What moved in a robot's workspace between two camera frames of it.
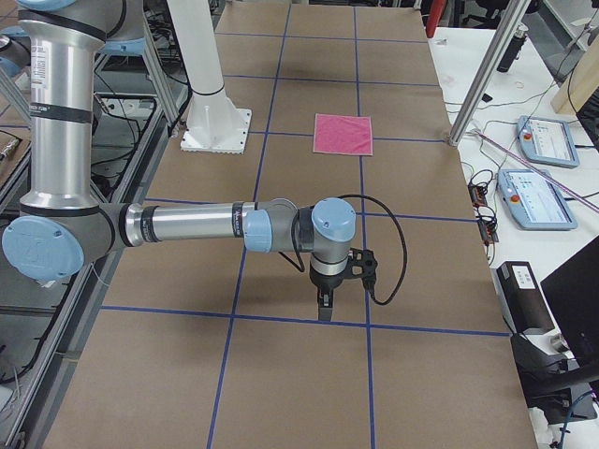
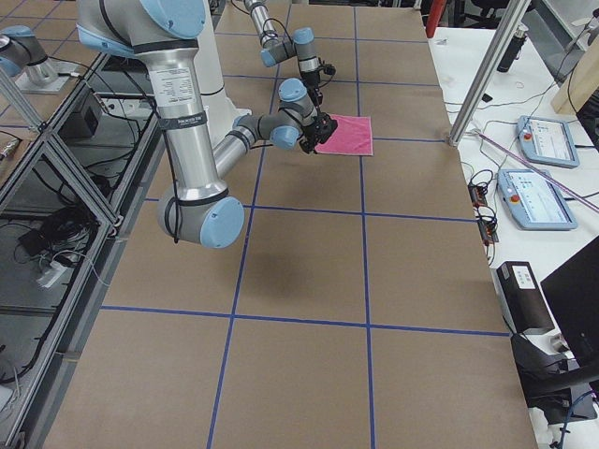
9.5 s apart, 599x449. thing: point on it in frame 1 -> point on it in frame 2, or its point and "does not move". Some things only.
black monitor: (573, 291) does not move
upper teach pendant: (547, 141) does not move
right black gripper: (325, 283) -> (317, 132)
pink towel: (343, 134) does not move
